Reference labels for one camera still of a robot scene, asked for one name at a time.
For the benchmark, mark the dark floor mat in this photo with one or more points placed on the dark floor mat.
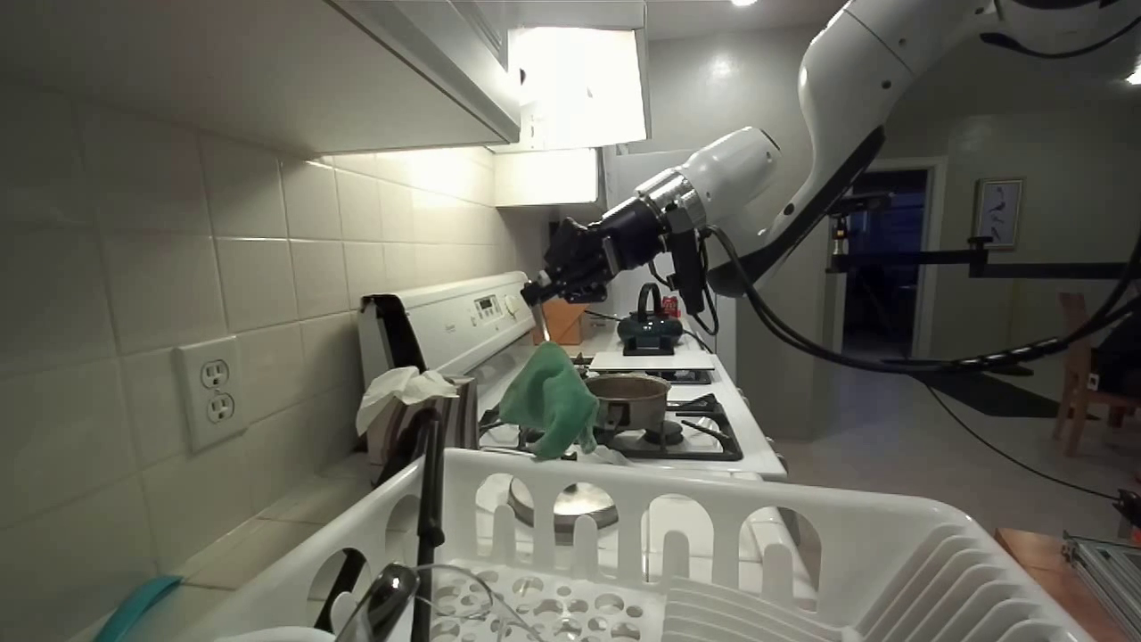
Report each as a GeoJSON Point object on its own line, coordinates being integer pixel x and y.
{"type": "Point", "coordinates": [998, 399]}

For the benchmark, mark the white refrigerator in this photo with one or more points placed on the white refrigerator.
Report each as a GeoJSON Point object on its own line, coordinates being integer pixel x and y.
{"type": "Point", "coordinates": [625, 172]}

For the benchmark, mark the white gas stove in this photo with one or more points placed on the white gas stove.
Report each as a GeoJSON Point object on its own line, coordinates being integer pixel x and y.
{"type": "Point", "coordinates": [459, 317]}

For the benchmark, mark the wooden platform board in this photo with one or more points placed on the wooden platform board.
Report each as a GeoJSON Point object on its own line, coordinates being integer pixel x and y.
{"type": "Point", "coordinates": [1045, 584]}

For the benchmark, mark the metal base plate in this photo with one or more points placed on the metal base plate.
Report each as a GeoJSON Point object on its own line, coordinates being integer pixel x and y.
{"type": "Point", "coordinates": [1111, 565]}

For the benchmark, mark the glass lid black knob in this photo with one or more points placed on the glass lid black knob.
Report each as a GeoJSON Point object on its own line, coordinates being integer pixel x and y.
{"type": "Point", "coordinates": [392, 595]}

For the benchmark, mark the wooden chair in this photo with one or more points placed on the wooden chair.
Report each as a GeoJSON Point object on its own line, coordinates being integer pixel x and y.
{"type": "Point", "coordinates": [1075, 395]}

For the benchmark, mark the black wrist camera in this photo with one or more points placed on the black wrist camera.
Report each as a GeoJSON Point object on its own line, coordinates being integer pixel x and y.
{"type": "Point", "coordinates": [684, 255]}

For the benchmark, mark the white wall outlet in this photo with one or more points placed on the white wall outlet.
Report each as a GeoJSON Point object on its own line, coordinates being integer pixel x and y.
{"type": "Point", "coordinates": [215, 395]}

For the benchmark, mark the black long utensil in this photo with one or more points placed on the black long utensil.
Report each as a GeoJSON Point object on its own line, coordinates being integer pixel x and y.
{"type": "Point", "coordinates": [428, 513]}

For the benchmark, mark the white plastic dish rack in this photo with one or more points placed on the white plastic dish rack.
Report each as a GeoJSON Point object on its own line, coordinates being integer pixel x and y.
{"type": "Point", "coordinates": [714, 536]}

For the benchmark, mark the white cutting board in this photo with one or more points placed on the white cutting board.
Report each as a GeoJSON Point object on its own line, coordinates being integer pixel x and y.
{"type": "Point", "coordinates": [701, 360]}

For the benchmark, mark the round ceiling light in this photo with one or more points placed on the round ceiling light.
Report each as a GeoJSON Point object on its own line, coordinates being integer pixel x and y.
{"type": "Point", "coordinates": [742, 3]}

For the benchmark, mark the dark teal kettle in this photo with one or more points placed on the dark teal kettle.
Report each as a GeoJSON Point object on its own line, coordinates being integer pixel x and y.
{"type": "Point", "coordinates": [650, 329]}

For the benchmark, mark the black stove grate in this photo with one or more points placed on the black stove grate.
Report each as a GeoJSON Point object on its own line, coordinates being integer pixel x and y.
{"type": "Point", "coordinates": [707, 452]}

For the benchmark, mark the white door frame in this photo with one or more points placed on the white door frame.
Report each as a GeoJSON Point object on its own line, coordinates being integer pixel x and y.
{"type": "Point", "coordinates": [936, 261]}

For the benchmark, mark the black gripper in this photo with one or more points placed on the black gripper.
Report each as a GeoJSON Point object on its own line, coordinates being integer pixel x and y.
{"type": "Point", "coordinates": [629, 245]}

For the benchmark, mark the white upper cabinet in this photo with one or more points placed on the white upper cabinet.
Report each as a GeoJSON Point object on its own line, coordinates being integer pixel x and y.
{"type": "Point", "coordinates": [238, 73]}
{"type": "Point", "coordinates": [576, 84]}

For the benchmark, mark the black camera boom stand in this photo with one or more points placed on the black camera boom stand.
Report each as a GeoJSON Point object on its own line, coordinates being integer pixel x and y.
{"type": "Point", "coordinates": [1045, 270]}

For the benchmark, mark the green cloth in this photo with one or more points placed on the green cloth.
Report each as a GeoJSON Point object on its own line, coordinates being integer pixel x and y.
{"type": "Point", "coordinates": [555, 406]}

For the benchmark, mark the white crumpled cloth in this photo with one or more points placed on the white crumpled cloth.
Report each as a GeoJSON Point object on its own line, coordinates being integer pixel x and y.
{"type": "Point", "coordinates": [398, 389]}

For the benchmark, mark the round metal pot lid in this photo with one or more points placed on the round metal pot lid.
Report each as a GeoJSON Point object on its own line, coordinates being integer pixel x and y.
{"type": "Point", "coordinates": [573, 506]}

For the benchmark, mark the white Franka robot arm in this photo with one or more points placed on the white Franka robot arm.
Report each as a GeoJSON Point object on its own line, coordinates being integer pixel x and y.
{"type": "Point", "coordinates": [857, 73]}

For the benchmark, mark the framed wall picture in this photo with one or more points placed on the framed wall picture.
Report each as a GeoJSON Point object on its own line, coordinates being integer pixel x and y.
{"type": "Point", "coordinates": [998, 213]}

